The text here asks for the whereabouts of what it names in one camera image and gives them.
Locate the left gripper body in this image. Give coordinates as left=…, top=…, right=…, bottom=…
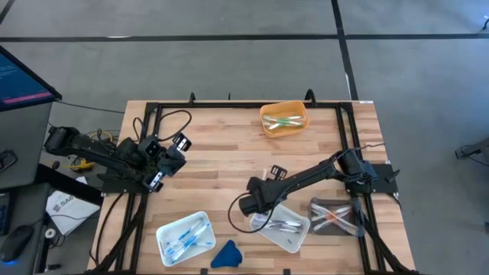
left=143, top=131, right=193, bottom=193

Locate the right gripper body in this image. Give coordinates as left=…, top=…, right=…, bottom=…
left=238, top=164, right=288, bottom=217

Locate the clear plastic bags pile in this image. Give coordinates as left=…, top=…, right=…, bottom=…
left=256, top=213, right=291, bottom=230
left=313, top=208, right=351, bottom=230

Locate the black toothbrush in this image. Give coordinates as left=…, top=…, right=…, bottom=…
left=263, top=218, right=305, bottom=230
left=259, top=221, right=303, bottom=235

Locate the white plastic bin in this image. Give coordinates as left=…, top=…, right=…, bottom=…
left=250, top=203, right=311, bottom=254
left=155, top=211, right=217, bottom=267

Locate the pink toothbrush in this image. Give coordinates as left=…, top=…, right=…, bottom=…
left=313, top=204, right=356, bottom=232

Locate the orange toothbrush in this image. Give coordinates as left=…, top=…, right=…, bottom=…
left=311, top=205, right=352, bottom=225
left=311, top=202, right=359, bottom=235

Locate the orange plastic bin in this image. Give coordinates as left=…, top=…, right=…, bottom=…
left=259, top=99, right=310, bottom=138

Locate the blue cloth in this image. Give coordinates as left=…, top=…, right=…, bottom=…
left=209, top=239, right=244, bottom=269

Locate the yellow tool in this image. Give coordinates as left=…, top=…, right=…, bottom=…
left=70, top=158, right=97, bottom=173

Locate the dark translucent plastic bin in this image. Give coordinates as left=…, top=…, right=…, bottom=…
left=308, top=197, right=364, bottom=237

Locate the black desk beam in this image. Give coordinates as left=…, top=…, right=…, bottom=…
left=34, top=163, right=105, bottom=206

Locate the white cardboard box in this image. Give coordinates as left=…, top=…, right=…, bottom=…
left=45, top=175, right=102, bottom=237

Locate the grey table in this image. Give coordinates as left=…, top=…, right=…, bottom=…
left=0, top=102, right=53, bottom=191

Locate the black controller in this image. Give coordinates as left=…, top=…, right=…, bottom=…
left=0, top=148, right=18, bottom=172

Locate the large blue screen monitor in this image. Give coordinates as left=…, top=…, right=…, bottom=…
left=0, top=44, right=63, bottom=113

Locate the black keyboard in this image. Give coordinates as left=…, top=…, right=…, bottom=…
left=0, top=192, right=12, bottom=237

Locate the black computer mouse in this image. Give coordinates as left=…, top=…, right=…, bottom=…
left=0, top=224, right=34, bottom=264

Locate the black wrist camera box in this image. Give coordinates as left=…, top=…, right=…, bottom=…
left=137, top=136, right=162, bottom=158

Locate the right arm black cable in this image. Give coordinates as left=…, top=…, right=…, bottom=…
left=228, top=192, right=276, bottom=235

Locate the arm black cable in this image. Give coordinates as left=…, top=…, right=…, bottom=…
left=228, top=192, right=276, bottom=235
left=132, top=109, right=193, bottom=143

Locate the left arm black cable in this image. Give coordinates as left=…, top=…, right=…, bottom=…
left=132, top=109, right=193, bottom=143

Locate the yellow cable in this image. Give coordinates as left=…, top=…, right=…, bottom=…
left=88, top=129, right=115, bottom=143

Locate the thick black cable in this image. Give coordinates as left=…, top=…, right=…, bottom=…
left=88, top=192, right=128, bottom=268

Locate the thin floor cable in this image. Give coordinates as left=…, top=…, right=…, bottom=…
left=55, top=99, right=126, bottom=115

